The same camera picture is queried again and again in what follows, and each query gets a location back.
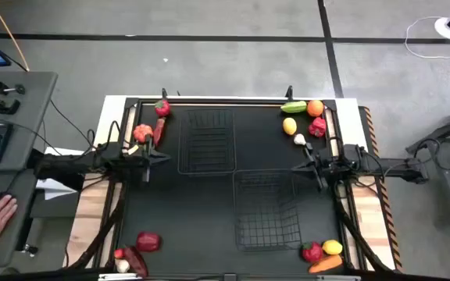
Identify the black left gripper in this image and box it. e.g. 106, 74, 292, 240
130, 136, 171, 183

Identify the black wire basket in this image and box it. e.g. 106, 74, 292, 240
177, 108, 237, 176
231, 169, 302, 253

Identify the orange toy carrot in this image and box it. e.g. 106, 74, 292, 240
308, 254, 344, 275

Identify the white cable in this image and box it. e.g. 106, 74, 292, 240
404, 15, 450, 60

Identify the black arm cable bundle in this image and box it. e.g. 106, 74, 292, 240
62, 181, 130, 272
332, 183, 394, 273

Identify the yellow cord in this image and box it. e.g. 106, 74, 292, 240
0, 0, 30, 73

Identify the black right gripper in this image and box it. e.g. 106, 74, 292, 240
291, 143, 339, 191

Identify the black aluminium table frame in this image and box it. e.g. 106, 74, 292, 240
91, 95, 404, 281

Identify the white paper sheet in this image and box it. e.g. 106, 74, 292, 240
35, 147, 88, 201

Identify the large red apple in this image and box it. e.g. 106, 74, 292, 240
301, 241, 324, 264

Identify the dark red toy eggplant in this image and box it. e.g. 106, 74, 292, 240
123, 245, 149, 278

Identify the toy orange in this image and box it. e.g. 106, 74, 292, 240
306, 99, 325, 118

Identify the yellow-black hazard tape strip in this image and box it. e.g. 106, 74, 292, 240
361, 105, 404, 270

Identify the red ribbed toy tomato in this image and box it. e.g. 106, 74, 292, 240
133, 123, 155, 144

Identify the green ridged toy gourd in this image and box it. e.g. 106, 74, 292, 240
280, 100, 308, 115

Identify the yellow toy lemon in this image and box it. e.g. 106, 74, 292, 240
322, 239, 344, 256
282, 117, 298, 137

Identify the grey desk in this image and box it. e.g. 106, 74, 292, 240
0, 69, 59, 270

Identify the red toy chili pepper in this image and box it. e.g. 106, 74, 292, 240
152, 117, 166, 148

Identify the red toy strawberry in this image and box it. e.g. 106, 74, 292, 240
154, 99, 171, 118

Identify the red toy bell pepper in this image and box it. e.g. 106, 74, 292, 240
308, 116, 327, 138

